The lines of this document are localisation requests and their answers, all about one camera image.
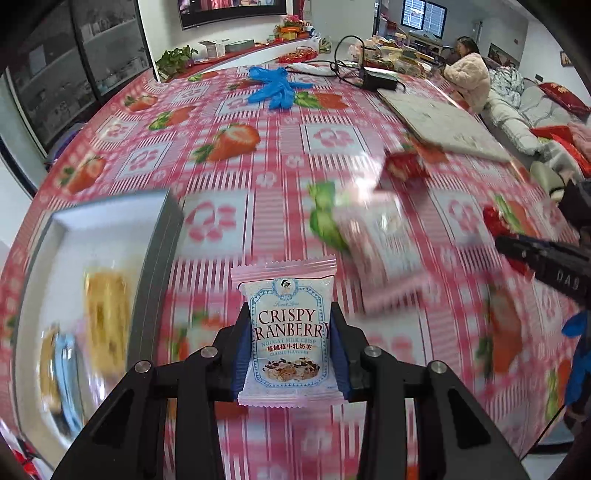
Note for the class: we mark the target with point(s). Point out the white power strip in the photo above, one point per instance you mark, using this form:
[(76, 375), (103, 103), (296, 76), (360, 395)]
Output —
[(314, 69)]

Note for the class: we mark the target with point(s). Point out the black power adapter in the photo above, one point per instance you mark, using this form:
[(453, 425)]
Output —
[(378, 81)]

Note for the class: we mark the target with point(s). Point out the green potted plant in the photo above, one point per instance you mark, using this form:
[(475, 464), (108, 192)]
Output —
[(178, 60)]

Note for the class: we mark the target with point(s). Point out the wall screen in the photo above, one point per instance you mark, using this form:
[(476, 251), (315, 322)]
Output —
[(231, 11)]

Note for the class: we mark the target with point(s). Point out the dark framed window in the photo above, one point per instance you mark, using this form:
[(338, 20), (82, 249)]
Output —
[(422, 16)]

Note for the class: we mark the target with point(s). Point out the pile of food packages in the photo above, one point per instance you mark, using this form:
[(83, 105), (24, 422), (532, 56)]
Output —
[(397, 55)]

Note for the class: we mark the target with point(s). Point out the red pillow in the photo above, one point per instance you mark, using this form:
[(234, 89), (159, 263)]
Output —
[(563, 98)]

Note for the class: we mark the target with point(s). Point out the grey sofa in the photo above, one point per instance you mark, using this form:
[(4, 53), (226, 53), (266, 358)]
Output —
[(517, 124)]

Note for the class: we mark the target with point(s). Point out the grey rectangular tray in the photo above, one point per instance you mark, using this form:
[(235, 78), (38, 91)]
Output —
[(92, 240)]

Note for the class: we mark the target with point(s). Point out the red printed cloth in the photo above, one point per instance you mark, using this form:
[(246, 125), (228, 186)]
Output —
[(568, 143)]

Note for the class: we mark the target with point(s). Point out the red flower gift box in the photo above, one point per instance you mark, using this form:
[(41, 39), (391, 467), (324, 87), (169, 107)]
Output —
[(291, 27)]

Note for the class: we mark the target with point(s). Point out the red basket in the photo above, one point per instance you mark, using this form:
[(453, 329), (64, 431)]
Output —
[(299, 56)]

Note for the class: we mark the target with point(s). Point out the blue rubber glove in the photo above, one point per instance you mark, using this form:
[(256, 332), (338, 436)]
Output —
[(277, 97), (268, 76)]

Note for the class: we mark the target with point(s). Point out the grey flat board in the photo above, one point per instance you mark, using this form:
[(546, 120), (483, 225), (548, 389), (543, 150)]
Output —
[(443, 124)]

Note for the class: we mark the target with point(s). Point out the pink white snack packet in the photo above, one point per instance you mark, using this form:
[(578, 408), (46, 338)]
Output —
[(383, 249)]

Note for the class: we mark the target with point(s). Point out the glass door cabinet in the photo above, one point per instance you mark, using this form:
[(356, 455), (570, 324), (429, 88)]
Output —
[(55, 78)]

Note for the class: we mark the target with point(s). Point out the light blue snack packet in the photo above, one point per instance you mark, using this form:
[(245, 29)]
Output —
[(67, 383)]

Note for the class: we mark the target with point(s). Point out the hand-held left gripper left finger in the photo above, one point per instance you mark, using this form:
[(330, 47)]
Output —
[(241, 369)]

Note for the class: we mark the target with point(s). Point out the yellow cake snack packet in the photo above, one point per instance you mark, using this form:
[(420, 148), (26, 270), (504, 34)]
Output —
[(108, 314)]

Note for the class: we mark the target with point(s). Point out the small white box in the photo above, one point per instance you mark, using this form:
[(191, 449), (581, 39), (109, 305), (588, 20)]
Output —
[(213, 48)]

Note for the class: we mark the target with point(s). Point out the red curved counter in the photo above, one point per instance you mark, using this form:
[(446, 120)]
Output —
[(240, 54)]

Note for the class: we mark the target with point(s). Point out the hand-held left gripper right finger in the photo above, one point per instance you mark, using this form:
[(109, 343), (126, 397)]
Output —
[(341, 369)]

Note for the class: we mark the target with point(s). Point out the flat grey box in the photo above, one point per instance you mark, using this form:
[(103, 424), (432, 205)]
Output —
[(240, 45)]

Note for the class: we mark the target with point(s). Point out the strawberry print tablecloth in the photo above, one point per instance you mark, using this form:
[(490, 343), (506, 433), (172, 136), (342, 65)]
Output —
[(286, 152)]

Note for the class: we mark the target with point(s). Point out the red snack packet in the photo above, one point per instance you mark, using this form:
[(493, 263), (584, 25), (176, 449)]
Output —
[(404, 168)]

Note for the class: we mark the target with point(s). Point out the pink cranberry nougat packet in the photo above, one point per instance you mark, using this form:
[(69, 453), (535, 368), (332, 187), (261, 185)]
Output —
[(288, 323)]

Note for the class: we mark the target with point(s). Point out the yellow clear snack packet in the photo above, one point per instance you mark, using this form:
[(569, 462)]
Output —
[(48, 369)]

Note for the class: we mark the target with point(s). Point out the framed wall picture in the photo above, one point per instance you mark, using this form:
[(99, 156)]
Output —
[(503, 54)]

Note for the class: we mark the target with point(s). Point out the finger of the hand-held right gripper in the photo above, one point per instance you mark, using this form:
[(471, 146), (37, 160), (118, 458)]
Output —
[(545, 265), (577, 205)]

